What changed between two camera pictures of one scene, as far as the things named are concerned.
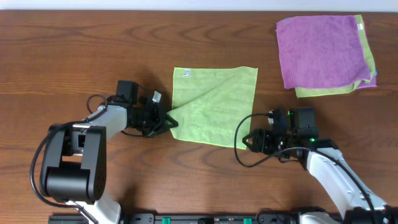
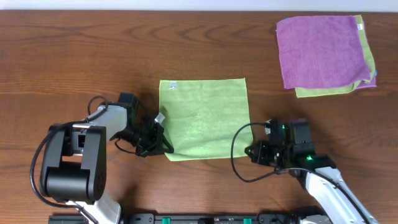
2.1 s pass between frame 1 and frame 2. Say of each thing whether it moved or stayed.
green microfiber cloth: moved
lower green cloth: stayed
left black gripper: moved
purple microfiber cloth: stayed
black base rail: stayed
